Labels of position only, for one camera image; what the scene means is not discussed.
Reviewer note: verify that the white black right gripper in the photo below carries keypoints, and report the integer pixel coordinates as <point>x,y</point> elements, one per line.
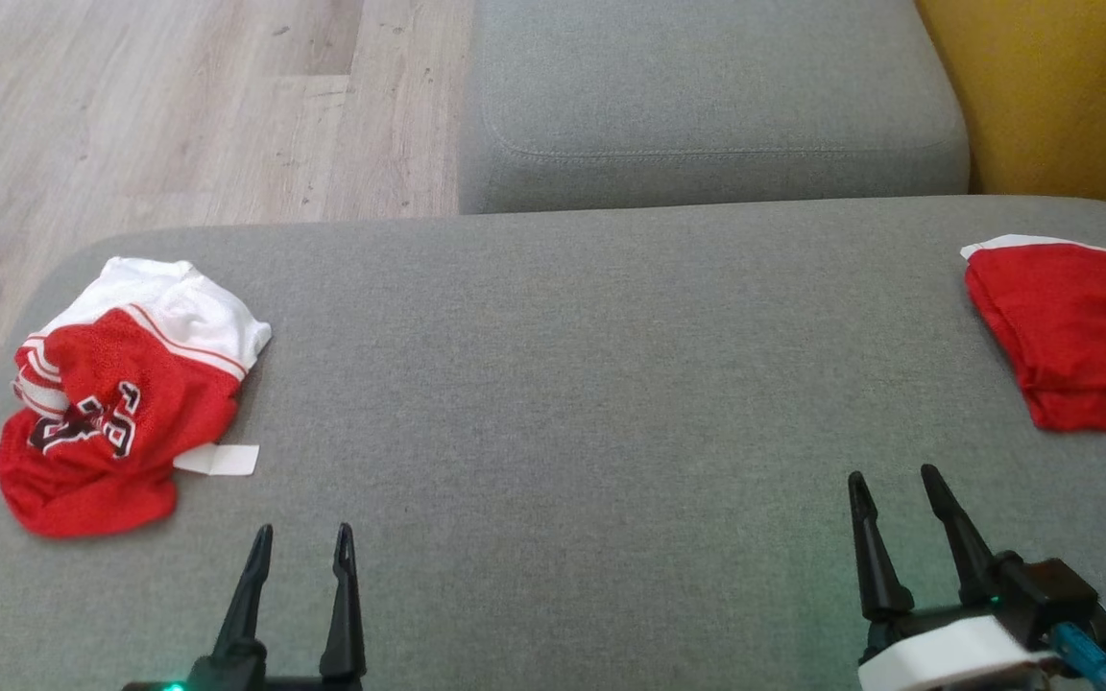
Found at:
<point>947,657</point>

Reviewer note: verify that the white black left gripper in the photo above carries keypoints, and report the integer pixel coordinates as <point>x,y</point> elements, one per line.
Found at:
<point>246,683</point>

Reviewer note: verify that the red white jersey black print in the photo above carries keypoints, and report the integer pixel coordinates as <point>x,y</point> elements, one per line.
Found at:
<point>102,480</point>

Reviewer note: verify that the plain red garment white trim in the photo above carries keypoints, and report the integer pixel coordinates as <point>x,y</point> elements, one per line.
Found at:
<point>1081,326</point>

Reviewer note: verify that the large grey sofa seat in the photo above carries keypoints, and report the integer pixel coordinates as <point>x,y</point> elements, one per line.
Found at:
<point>563,403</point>

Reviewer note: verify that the small grey sofa cushion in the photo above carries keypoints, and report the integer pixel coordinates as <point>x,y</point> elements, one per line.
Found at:
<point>707,86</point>

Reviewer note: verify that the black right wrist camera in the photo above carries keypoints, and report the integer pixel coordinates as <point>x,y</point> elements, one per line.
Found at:
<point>1043,595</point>

